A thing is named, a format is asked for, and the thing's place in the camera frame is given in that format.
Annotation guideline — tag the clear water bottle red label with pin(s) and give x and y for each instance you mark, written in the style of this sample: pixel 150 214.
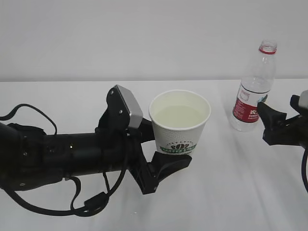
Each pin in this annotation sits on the clear water bottle red label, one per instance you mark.
pixel 254 86

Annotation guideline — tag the white paper cup green logo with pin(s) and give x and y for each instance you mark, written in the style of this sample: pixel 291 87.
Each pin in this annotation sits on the white paper cup green logo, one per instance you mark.
pixel 178 118

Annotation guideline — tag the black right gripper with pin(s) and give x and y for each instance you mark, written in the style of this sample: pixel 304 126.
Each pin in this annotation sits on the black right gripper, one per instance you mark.
pixel 278 130

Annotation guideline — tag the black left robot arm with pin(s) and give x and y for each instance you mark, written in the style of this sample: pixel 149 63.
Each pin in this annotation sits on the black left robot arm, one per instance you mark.
pixel 29 158

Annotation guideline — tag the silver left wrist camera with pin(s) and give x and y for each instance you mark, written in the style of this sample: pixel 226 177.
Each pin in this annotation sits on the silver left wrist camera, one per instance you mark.
pixel 134 110

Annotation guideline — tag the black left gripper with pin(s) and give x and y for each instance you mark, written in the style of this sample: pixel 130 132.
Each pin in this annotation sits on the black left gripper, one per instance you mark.
pixel 122 150

